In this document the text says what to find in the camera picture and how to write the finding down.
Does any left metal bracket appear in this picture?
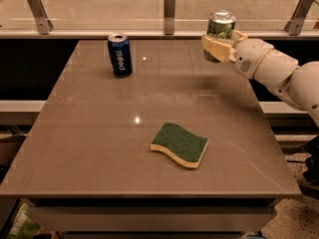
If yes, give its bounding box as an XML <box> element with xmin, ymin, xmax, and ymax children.
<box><xmin>27</xmin><ymin>0</ymin><xmax>53</xmax><ymax>35</ymax></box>

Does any green soda can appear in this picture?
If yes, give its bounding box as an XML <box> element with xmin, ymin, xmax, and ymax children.
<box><xmin>203</xmin><ymin>10</ymin><xmax>236</xmax><ymax>63</ymax></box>

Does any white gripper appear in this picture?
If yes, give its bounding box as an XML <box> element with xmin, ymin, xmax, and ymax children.
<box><xmin>201</xmin><ymin>30</ymin><xmax>274</xmax><ymax>79</ymax></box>

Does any right metal bracket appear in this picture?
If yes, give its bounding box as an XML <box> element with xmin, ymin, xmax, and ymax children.
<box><xmin>284</xmin><ymin>0</ymin><xmax>315</xmax><ymax>36</ymax></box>

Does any blue pepsi can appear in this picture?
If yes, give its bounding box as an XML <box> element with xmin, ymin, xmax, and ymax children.
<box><xmin>108</xmin><ymin>33</ymin><xmax>133</xmax><ymax>77</ymax></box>

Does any black object on floor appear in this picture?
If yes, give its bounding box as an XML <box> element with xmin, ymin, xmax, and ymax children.
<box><xmin>292</xmin><ymin>135</ymin><xmax>319</xmax><ymax>200</ymax></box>

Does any metal bracket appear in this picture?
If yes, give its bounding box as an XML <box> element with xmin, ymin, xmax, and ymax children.
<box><xmin>27</xmin><ymin>0</ymin><xmax>53</xmax><ymax>35</ymax></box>
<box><xmin>284</xmin><ymin>0</ymin><xmax>315</xmax><ymax>36</ymax></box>
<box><xmin>163</xmin><ymin>0</ymin><xmax>175</xmax><ymax>35</ymax></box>

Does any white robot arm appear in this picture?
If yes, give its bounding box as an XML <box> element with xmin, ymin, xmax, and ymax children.
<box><xmin>201</xmin><ymin>30</ymin><xmax>319</xmax><ymax>126</ymax></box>

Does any green yellow sponge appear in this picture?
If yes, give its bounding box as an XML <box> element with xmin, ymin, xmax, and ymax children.
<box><xmin>151</xmin><ymin>122</ymin><xmax>208</xmax><ymax>169</ymax></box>

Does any green package on floor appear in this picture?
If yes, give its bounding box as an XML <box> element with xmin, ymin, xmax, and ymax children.
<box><xmin>6</xmin><ymin>203</ymin><xmax>40</xmax><ymax>239</ymax></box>

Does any middle metal bracket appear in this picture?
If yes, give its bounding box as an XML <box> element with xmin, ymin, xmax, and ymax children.
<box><xmin>163</xmin><ymin>0</ymin><xmax>175</xmax><ymax>35</ymax></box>

